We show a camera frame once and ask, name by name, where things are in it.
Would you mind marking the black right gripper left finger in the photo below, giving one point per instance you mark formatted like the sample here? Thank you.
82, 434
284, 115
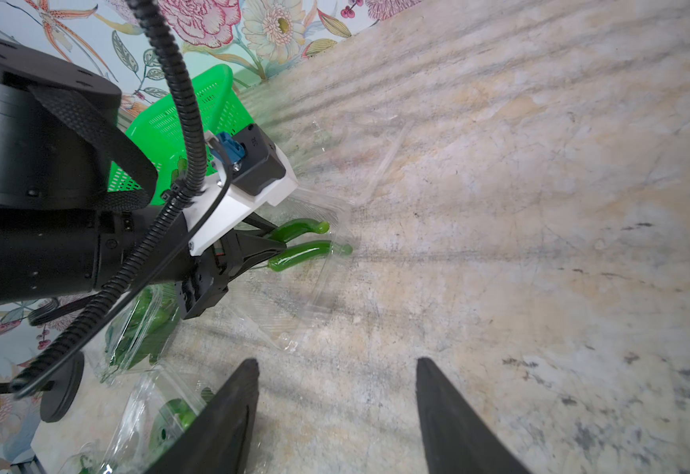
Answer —
220, 439

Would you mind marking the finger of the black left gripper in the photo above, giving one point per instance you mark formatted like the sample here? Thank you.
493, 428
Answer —
245, 251

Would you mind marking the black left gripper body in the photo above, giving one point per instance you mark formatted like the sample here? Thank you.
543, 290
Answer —
201, 281

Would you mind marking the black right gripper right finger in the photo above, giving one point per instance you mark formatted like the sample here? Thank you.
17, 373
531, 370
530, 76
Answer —
454, 436

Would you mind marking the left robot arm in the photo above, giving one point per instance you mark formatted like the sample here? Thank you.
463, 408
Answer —
63, 233

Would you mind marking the clear clamshell container front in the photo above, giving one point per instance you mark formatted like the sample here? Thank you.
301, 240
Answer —
160, 409

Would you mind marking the green plastic basket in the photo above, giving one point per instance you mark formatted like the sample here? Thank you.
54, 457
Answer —
158, 134

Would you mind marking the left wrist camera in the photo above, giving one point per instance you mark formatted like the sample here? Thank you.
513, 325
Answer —
251, 171

